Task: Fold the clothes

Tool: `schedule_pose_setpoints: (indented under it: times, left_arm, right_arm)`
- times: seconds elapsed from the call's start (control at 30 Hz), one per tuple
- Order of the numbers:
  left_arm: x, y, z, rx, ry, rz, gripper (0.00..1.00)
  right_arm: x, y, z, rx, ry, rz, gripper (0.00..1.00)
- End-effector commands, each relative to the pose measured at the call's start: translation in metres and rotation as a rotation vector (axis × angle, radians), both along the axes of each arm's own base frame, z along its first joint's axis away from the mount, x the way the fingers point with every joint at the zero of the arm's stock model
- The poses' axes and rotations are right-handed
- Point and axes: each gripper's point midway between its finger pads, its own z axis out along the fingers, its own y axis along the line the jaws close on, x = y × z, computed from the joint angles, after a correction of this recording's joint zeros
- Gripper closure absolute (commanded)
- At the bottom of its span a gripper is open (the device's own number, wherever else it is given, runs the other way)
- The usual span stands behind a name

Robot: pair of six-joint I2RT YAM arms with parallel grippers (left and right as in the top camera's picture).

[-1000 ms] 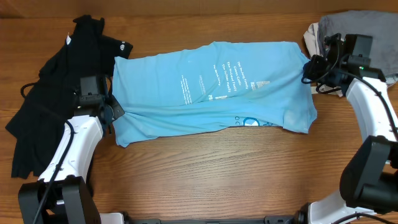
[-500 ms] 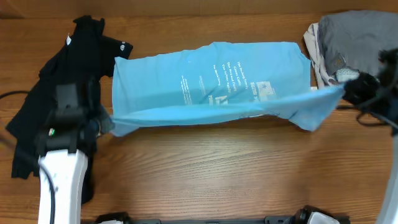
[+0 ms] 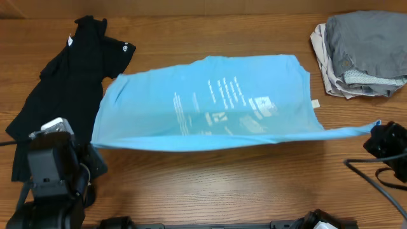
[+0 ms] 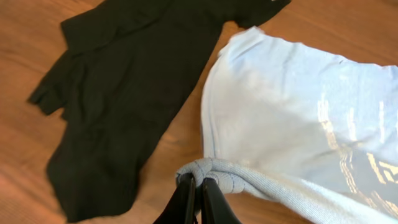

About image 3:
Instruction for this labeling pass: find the grey folded garment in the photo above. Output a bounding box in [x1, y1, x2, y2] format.
[325, 11, 406, 97]

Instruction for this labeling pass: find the light blue printed t-shirt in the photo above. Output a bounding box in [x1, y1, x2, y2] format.
[91, 55, 372, 152]

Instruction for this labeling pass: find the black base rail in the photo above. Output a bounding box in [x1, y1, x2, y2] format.
[95, 209, 359, 229]

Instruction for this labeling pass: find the left black cable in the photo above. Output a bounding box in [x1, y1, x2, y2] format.
[0, 137, 32, 148]

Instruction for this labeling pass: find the black t-shirt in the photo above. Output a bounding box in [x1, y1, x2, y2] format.
[6, 16, 136, 182]

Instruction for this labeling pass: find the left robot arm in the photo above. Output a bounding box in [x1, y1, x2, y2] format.
[6, 132, 107, 229]

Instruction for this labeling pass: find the beige folded garment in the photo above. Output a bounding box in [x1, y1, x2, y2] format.
[310, 24, 378, 99]

